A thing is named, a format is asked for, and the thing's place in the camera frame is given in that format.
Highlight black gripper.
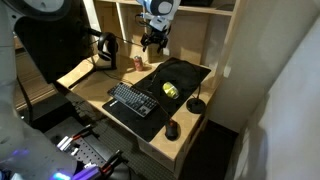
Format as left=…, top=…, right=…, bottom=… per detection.
left=140, top=29, right=170, bottom=52

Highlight pink soda can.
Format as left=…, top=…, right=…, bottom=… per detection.
left=133, top=56, right=143, bottom=71

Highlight yellow soda can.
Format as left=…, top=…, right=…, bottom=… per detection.
left=162, top=82, right=179, bottom=99

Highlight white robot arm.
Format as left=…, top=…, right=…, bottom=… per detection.
left=136, top=0, right=181, bottom=52

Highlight black desk mat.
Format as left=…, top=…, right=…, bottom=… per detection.
left=102, top=58, right=210, bottom=142

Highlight black desk lamp base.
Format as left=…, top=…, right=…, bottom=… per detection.
left=186, top=98, right=206, bottom=114

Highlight black headphones on stand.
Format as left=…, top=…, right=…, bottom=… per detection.
left=97, top=32, right=118, bottom=70

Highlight wooden shelf unit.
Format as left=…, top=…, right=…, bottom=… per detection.
left=86, top=0, right=247, bottom=87

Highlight black mechanical keyboard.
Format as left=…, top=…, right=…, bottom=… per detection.
left=107, top=82, right=157, bottom=117

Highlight black red computer mouse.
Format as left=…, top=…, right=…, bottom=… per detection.
left=165, top=120, right=178, bottom=141

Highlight black computer monitor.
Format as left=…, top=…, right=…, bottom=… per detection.
left=12, top=0, right=93, bottom=83

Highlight red mouse cable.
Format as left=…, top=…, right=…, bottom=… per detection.
left=131, top=84, right=174, bottom=123

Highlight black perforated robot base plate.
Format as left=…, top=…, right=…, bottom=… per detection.
left=43, top=116, right=134, bottom=180

